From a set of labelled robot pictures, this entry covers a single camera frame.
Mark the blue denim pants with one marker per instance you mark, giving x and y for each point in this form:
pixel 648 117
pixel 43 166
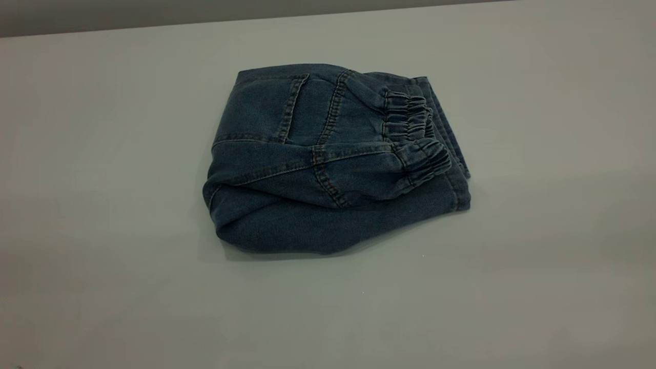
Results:
pixel 318 179

